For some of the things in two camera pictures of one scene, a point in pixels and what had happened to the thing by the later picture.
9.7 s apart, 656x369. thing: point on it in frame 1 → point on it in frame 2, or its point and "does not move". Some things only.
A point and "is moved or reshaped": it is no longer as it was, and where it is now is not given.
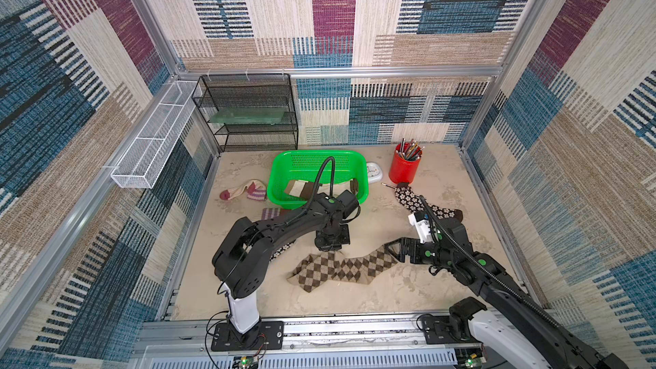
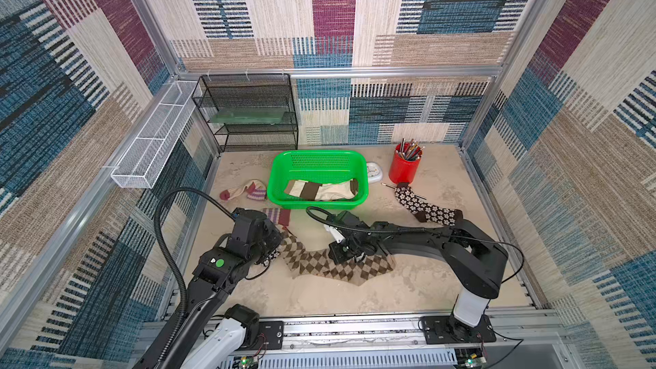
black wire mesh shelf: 249,112 does not move
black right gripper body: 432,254 → 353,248
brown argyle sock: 315,270 is moved or reshaped
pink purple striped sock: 256,190 does not move
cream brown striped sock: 304,190 does not move
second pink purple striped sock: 271,213 does not move
